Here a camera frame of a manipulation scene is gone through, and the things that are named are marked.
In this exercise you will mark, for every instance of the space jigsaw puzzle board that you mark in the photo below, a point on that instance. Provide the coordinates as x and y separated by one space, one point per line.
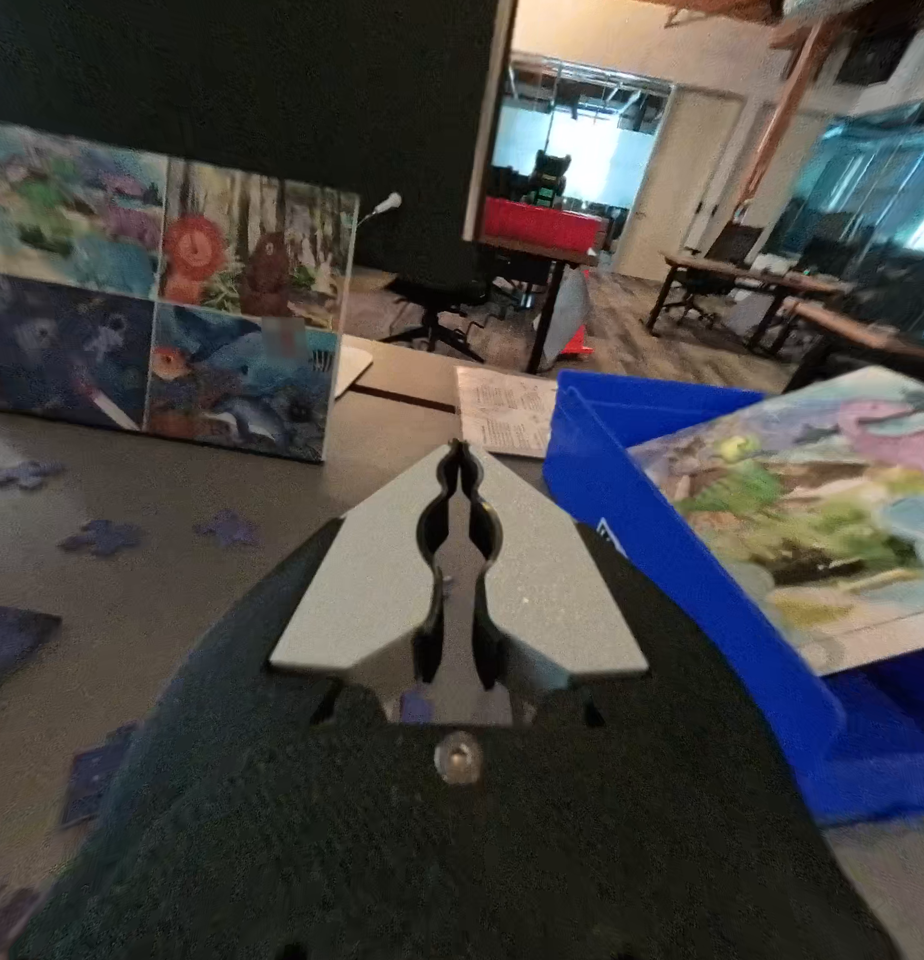
12 645

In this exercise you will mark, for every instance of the black partition panel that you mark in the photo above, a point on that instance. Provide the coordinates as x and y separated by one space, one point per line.
282 90

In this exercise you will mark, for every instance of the white plastic bag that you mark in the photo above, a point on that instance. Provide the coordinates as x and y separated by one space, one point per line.
567 300

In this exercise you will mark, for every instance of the colourful jigsaw puzzle box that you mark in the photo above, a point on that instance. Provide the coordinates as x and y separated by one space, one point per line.
207 262

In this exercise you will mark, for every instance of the black gaming chair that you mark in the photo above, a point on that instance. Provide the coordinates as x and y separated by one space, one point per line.
552 176

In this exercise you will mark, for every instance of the red plastic crate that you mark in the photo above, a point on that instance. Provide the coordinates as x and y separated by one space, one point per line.
544 221

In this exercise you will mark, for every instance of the wooden office desk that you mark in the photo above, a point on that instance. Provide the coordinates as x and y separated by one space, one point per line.
537 251
746 274
859 330

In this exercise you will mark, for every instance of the blue plastic bin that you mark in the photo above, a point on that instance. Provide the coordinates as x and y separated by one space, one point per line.
656 540

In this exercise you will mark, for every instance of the black mesh office chair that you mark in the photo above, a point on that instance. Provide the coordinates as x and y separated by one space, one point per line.
724 255

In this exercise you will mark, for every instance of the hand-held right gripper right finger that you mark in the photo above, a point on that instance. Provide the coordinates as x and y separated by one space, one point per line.
567 600

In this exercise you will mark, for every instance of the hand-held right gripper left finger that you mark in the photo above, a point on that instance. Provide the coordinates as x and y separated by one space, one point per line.
349 600

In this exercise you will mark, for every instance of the white flat stand base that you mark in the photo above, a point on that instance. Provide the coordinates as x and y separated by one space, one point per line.
353 364

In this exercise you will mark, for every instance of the printed instruction sheet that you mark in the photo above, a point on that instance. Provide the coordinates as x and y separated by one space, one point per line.
507 412

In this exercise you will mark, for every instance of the orange traffic cone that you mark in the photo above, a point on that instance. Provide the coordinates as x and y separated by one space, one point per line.
579 343

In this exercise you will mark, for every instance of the dinosaur jigsaw puzzle board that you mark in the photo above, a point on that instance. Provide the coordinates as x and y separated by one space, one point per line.
806 510

